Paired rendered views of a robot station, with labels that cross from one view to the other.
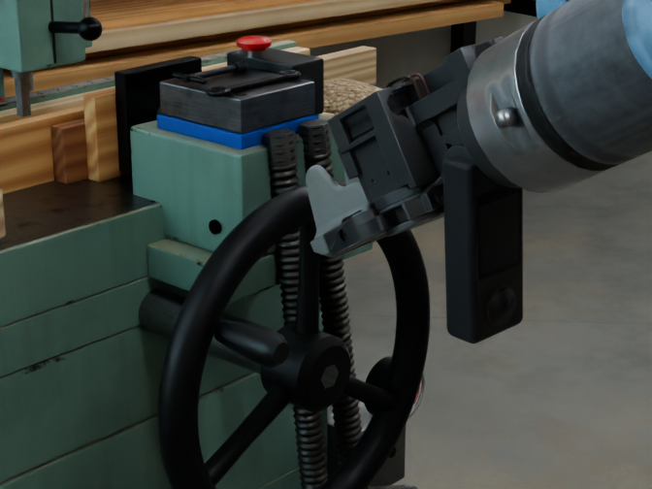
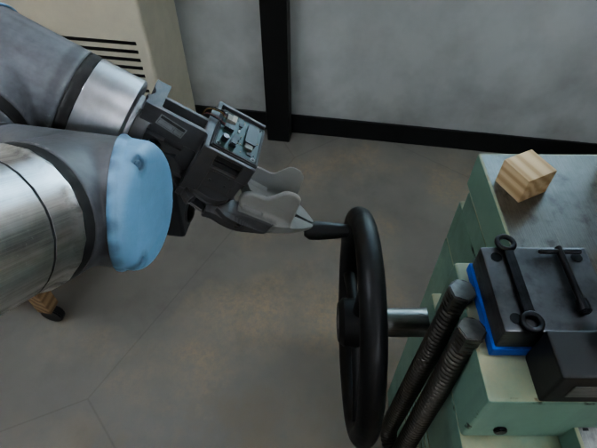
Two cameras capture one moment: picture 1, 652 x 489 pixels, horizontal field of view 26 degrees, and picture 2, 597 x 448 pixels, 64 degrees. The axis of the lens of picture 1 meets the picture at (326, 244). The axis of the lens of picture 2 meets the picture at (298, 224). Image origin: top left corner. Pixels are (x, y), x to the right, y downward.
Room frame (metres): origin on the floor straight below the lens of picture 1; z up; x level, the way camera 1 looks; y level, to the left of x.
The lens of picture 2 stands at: (1.16, -0.24, 1.35)
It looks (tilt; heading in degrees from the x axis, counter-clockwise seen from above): 50 degrees down; 138
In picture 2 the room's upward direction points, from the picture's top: straight up
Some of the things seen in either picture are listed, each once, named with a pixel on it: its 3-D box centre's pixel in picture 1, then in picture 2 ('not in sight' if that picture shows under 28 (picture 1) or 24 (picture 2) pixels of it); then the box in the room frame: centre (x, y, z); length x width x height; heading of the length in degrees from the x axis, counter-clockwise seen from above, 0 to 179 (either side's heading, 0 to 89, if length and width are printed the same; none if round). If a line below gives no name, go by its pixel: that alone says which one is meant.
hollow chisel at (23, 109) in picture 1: (21, 87); not in sight; (1.22, 0.27, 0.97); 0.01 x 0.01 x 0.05; 48
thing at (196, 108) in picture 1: (250, 90); (555, 315); (1.15, 0.06, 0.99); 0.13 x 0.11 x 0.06; 138
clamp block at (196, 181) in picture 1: (245, 175); (525, 347); (1.15, 0.07, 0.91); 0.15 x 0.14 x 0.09; 138
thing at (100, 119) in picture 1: (160, 121); not in sight; (1.24, 0.15, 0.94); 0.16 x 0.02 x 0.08; 138
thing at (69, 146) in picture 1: (152, 131); not in sight; (1.26, 0.16, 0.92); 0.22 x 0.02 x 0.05; 138
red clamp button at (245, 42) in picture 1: (253, 43); not in sight; (1.19, 0.06, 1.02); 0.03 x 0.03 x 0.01
